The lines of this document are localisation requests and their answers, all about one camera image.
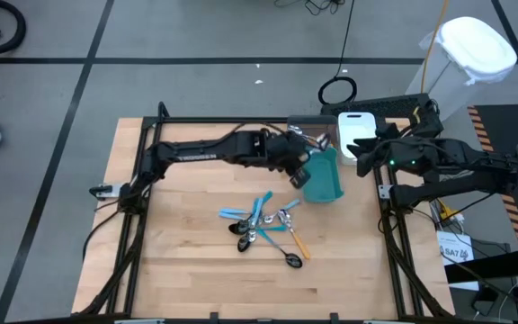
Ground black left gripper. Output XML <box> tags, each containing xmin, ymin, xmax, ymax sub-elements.
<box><xmin>265</xmin><ymin>130</ymin><xmax>332</xmax><ymax>171</ymax></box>

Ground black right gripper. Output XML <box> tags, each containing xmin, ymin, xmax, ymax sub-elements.
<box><xmin>346</xmin><ymin>128</ymin><xmax>406</xmax><ymax>178</ymax></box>

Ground grey translucent plastic bin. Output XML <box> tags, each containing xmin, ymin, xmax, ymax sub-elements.
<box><xmin>287</xmin><ymin>114</ymin><xmax>339</xmax><ymax>150</ymax></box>

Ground teal plastic bin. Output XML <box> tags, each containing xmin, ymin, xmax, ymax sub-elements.
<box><xmin>302</xmin><ymin>146</ymin><xmax>344</xmax><ymax>203</ymax></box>

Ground white printed paper sheet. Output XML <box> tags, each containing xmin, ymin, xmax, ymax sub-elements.
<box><xmin>436</xmin><ymin>229</ymin><xmax>480</xmax><ymax>292</ymax></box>

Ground black hazard striped mat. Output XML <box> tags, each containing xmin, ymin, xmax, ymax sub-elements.
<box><xmin>468</xmin><ymin>103</ymin><xmax>518</xmax><ymax>251</ymax></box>

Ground white lidded trash can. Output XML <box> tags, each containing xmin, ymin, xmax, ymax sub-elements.
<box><xmin>405</xmin><ymin>16</ymin><xmax>518</xmax><ymax>121</ymax></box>

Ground black hanging cable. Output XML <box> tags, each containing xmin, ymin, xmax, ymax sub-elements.
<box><xmin>317</xmin><ymin>0</ymin><xmax>358</xmax><ymax>107</ymax></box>

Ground black metal table frame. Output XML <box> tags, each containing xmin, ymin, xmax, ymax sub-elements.
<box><xmin>72</xmin><ymin>102</ymin><xmax>456</xmax><ymax>324</ymax></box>

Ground yellow hanging cable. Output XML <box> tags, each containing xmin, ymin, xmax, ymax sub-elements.
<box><xmin>420</xmin><ymin>0</ymin><xmax>450</xmax><ymax>94</ymax></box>

